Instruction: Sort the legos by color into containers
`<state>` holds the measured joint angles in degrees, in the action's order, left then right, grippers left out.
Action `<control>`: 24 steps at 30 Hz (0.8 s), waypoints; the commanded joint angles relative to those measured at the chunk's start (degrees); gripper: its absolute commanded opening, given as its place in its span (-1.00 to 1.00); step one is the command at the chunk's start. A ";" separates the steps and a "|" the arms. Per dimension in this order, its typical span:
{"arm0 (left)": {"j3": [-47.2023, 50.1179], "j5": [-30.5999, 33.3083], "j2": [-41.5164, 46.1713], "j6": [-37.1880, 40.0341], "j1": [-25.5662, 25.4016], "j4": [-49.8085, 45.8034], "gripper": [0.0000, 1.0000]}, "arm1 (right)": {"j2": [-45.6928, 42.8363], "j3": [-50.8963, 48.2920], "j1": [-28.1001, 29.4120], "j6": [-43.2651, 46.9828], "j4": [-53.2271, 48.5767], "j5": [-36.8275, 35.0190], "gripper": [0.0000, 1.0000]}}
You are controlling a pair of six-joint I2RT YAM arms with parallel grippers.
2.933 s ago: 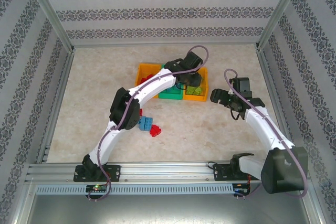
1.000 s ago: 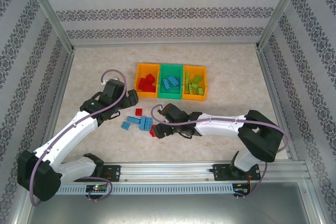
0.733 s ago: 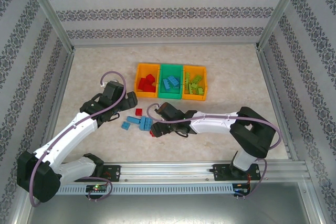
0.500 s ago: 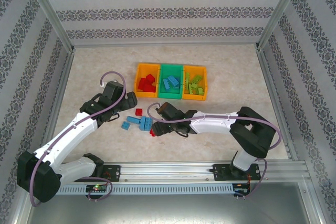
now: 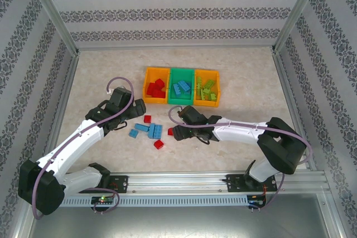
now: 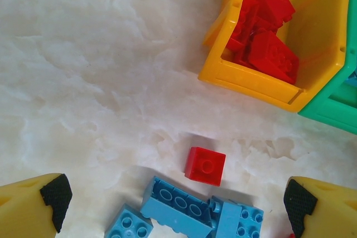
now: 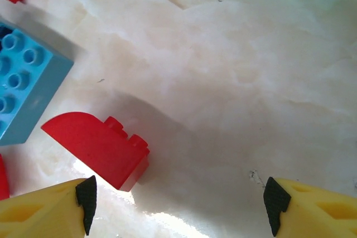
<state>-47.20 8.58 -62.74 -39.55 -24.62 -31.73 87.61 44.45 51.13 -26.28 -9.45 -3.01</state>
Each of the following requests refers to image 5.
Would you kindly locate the red lego brick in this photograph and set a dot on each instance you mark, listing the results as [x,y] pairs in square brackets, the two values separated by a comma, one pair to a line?
[159,93]
[170,131]
[147,118]
[159,83]
[152,89]
[158,144]

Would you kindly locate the blue lego brick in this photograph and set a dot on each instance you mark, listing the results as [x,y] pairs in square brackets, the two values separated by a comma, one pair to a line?
[188,90]
[133,133]
[152,131]
[158,130]
[181,84]
[141,128]

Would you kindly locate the green plastic bin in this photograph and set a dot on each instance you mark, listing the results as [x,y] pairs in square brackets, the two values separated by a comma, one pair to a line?
[181,101]

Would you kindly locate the yellow plastic bin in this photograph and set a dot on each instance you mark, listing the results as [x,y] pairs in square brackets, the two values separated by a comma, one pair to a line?
[206,102]
[156,100]

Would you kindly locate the small green lego brick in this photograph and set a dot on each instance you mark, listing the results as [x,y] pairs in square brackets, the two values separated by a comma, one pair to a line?
[213,96]

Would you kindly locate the long green lego brick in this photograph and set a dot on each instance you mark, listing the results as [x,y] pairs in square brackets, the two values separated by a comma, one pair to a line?
[209,83]
[199,82]

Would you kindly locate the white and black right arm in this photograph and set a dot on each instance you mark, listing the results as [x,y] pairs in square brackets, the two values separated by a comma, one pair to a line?
[240,133]

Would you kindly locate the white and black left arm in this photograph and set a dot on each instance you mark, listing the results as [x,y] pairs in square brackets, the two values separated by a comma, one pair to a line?
[72,146]

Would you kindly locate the small circuit board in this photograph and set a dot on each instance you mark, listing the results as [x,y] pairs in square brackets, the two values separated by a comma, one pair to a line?
[255,201]
[104,200]

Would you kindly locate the grey metal sheet panel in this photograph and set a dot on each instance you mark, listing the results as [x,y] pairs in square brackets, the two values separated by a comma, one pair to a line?
[178,224]

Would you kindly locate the aluminium side rail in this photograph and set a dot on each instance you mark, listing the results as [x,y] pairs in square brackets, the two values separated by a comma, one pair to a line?
[60,109]
[283,76]

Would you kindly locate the aluminium mounting rail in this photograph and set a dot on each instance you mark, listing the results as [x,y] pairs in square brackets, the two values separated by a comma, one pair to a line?
[178,182]

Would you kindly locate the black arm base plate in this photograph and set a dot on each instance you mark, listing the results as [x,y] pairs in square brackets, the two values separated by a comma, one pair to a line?
[234,183]
[121,183]

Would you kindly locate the aluminium frame post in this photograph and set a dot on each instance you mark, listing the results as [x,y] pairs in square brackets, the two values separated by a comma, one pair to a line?
[293,18]
[55,18]

